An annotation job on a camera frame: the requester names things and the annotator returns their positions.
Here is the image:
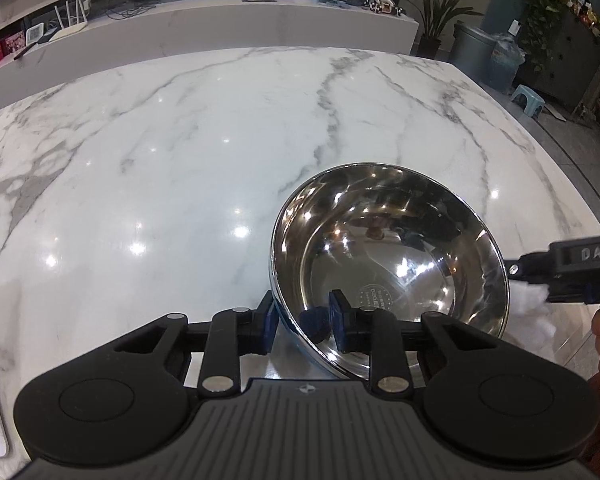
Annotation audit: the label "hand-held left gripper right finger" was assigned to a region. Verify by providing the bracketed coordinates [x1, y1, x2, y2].
[328, 289, 511, 398]

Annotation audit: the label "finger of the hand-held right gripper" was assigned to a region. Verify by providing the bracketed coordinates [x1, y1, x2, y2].
[545, 280, 600, 303]
[507, 252, 556, 281]

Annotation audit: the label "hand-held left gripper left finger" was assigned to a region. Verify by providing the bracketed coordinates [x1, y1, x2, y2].
[97, 290, 281, 398]

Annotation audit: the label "white tissue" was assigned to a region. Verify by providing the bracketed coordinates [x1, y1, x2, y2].
[505, 280, 556, 337]

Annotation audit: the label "stainless steel bowl blue outside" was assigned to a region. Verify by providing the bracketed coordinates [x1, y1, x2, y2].
[269, 162, 511, 381]

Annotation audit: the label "small light blue stool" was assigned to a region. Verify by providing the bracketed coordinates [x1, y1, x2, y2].
[510, 85, 546, 118]

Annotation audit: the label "dark cabinet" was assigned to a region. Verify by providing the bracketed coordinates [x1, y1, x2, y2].
[520, 10, 600, 117]

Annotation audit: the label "clear water jug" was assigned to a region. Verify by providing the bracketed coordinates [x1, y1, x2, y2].
[490, 35, 526, 93]

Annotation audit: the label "grey trash can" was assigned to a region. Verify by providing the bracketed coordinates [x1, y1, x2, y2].
[450, 22, 496, 86]

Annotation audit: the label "long leaf potted plant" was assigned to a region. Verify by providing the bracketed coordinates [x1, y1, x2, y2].
[402, 0, 483, 59]

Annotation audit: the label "leafy climbing plant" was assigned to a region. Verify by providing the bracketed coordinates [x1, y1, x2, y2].
[522, 0, 600, 76]

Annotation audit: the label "white marble television console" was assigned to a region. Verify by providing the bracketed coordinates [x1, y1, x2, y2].
[0, 0, 418, 106]

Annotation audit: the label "black white cow figurines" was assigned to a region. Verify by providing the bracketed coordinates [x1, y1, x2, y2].
[367, 0, 406, 16]

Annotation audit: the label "white router with antennas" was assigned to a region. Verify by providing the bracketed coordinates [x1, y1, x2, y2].
[45, 2, 89, 38]

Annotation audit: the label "black cables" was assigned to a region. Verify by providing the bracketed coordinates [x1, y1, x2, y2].
[107, 2, 156, 21]

